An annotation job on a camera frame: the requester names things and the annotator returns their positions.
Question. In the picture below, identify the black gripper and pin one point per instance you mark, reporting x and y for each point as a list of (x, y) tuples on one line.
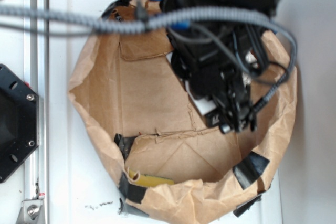
[(215, 82)]

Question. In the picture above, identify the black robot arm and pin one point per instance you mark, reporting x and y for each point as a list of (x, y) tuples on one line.
[(245, 21)]

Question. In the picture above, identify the brown paper bag bin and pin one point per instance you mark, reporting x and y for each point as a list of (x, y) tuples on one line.
[(139, 117)]

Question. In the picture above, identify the aluminium extrusion rail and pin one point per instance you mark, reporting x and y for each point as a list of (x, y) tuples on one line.
[(36, 54)]

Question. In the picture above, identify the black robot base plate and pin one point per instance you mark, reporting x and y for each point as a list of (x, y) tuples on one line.
[(19, 114)]

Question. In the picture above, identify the metal corner bracket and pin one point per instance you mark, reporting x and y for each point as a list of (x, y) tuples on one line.
[(31, 212)]

